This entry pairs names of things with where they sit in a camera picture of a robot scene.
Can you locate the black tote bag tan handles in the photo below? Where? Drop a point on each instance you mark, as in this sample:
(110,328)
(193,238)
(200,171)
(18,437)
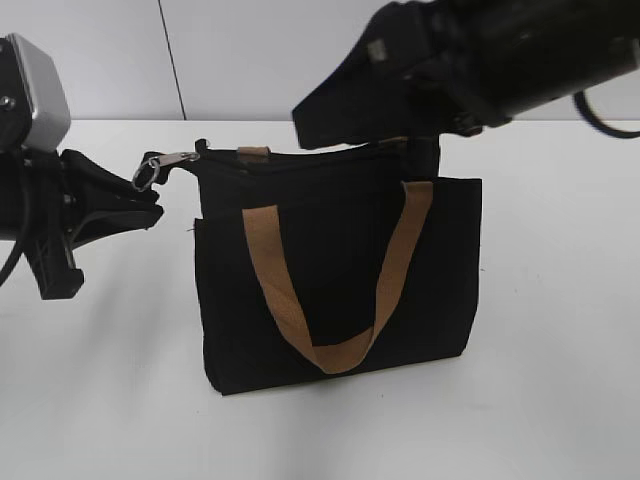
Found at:
(315,266)

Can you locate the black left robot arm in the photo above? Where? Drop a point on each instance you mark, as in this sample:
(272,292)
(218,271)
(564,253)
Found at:
(9,204)

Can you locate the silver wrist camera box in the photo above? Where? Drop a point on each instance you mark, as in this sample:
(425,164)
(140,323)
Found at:
(34,110)

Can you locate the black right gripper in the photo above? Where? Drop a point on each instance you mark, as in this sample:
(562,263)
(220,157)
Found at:
(415,69)

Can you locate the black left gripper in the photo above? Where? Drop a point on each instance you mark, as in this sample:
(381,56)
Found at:
(53,221)

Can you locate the silver zipper pull with ring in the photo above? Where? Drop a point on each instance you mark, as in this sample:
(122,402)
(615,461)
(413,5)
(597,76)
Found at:
(150,168)

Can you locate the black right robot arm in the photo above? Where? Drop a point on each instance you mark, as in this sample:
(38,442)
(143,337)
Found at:
(536,52)

